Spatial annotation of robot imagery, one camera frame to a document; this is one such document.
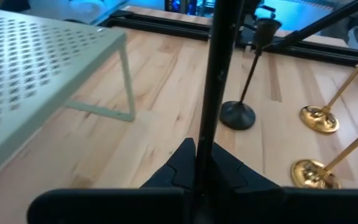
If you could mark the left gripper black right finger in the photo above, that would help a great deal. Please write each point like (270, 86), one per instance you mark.
(291, 205)

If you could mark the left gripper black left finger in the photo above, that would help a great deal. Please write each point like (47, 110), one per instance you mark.
(120, 205)

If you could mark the tall gold candlestick holder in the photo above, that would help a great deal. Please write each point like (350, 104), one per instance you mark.
(309, 174)
(319, 119)

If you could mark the tall black candlestick holder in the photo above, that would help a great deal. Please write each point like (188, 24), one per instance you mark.
(216, 77)
(237, 115)

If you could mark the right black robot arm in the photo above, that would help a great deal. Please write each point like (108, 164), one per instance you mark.
(253, 6)

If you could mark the green perforated metal shelf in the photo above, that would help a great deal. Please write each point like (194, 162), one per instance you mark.
(26, 62)

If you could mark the black aluminium rig frame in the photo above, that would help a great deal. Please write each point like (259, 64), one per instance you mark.
(166, 29)

